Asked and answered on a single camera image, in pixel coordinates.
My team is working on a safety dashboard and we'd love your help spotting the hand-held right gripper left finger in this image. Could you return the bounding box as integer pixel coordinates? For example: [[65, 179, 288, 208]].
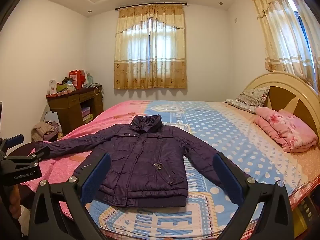
[[29, 152, 112, 240]]

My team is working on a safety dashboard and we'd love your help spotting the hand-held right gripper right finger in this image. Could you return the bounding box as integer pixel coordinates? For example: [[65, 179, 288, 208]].
[[212, 152, 294, 240]]

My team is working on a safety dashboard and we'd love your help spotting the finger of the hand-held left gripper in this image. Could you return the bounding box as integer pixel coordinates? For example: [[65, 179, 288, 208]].
[[0, 134, 25, 161], [1, 146, 51, 167]]

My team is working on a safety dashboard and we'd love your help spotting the purple padded jacket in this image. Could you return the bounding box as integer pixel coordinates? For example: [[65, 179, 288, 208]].
[[34, 114, 250, 208]]

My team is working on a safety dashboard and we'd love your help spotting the person's left hand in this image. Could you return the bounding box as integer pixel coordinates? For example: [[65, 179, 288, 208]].
[[7, 184, 22, 215]]

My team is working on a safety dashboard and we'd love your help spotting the beige padded jacket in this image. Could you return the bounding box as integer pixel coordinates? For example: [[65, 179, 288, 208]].
[[31, 123, 55, 142]]

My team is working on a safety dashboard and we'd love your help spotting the bed with printed sheet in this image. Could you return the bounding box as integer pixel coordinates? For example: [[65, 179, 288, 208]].
[[20, 99, 320, 240]]

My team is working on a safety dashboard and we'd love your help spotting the purple garment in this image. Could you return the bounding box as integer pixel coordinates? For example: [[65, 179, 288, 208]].
[[45, 121, 63, 140]]

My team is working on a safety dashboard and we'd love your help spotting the white paper bag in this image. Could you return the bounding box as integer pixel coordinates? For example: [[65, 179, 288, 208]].
[[46, 110, 60, 128]]

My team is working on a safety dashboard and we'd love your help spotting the brown wooden desk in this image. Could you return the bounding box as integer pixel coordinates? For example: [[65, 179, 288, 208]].
[[46, 84, 104, 135]]

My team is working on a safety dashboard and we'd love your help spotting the green cloth bundle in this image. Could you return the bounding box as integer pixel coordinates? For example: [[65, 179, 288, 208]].
[[56, 83, 75, 93]]

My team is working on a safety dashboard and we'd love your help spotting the folded pink blanket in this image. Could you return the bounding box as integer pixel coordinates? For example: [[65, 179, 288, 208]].
[[254, 107, 318, 153]]

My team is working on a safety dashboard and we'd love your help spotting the patterned pillow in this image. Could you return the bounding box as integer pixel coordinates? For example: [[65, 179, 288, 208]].
[[225, 86, 270, 114]]

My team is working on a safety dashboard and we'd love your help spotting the red gift box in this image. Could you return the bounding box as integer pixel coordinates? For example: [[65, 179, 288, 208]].
[[69, 70, 85, 90]]

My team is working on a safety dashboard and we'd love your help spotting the cream wooden headboard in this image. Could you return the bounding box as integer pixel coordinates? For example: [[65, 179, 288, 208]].
[[244, 71, 320, 140]]

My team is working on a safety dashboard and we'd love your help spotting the beige floral curtain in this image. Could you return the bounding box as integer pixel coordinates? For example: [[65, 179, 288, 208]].
[[247, 0, 320, 93], [114, 4, 187, 90]]

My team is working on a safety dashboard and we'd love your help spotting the dark curtain rod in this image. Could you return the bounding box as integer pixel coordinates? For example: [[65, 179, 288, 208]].
[[115, 2, 188, 11]]

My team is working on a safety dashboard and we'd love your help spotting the window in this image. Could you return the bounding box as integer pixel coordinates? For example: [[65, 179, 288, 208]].
[[282, 0, 315, 55]]

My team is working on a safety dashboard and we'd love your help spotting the grey metal frame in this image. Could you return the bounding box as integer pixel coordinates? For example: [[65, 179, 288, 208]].
[[41, 105, 50, 123]]

